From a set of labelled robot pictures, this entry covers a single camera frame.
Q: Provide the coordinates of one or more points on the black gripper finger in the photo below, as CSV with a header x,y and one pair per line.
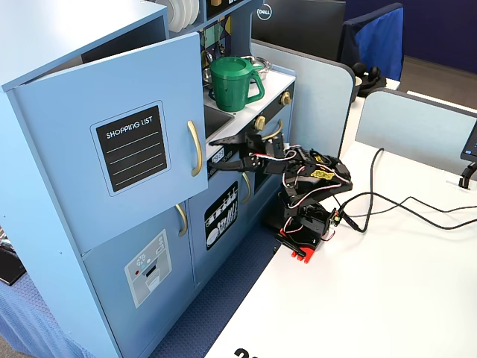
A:
x,y
242,165
233,140

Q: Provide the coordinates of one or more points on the silver metal pot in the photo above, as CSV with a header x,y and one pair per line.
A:
x,y
265,69

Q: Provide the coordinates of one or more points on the light blue cloth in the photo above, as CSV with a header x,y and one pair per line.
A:
x,y
30,317

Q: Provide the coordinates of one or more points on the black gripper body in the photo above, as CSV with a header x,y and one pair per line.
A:
x,y
257,148

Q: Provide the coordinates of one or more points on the black headphones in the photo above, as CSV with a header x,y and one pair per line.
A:
x,y
372,74

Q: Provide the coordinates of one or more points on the blue oven door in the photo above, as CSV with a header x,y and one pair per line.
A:
x,y
285,130

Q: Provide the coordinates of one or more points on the low light blue divider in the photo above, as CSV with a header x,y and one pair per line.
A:
x,y
410,127

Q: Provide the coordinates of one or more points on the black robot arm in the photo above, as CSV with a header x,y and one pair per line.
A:
x,y
309,220

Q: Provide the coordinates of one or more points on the blue dishwasher door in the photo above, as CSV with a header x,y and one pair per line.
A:
x,y
223,257

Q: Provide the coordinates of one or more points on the navy textured mat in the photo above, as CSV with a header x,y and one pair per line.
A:
x,y
231,283

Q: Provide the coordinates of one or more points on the grey toy sink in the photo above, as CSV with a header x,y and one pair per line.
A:
x,y
220,119

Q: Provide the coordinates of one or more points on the hanging metal ladle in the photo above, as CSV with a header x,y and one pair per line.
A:
x,y
208,56

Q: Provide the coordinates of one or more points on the white plate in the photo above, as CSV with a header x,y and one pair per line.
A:
x,y
174,15
186,11
195,9

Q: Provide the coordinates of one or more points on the tall light blue divider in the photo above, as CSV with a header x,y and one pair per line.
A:
x,y
316,104

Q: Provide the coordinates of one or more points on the black monitor stand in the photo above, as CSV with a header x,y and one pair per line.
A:
x,y
466,175

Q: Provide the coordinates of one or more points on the small metal bowl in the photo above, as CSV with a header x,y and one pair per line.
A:
x,y
207,77

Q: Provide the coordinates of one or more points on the blue shopping list cabinet door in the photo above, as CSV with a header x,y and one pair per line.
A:
x,y
56,168

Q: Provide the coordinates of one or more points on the blue ice dispenser door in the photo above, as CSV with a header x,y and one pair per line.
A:
x,y
112,298

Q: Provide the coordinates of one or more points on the red robot base clamp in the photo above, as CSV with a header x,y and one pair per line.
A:
x,y
309,253

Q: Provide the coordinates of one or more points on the blue office chair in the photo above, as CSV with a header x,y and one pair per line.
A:
x,y
380,41

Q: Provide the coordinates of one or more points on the black Dell monitor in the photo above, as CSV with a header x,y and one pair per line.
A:
x,y
298,26

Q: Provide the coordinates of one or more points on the green plastic pitcher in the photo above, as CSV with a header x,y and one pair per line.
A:
x,y
229,89

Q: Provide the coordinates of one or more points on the blue toy kitchen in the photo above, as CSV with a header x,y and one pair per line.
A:
x,y
37,37

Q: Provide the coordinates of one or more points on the gold stove knob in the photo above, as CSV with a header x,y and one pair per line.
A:
x,y
285,98
259,122

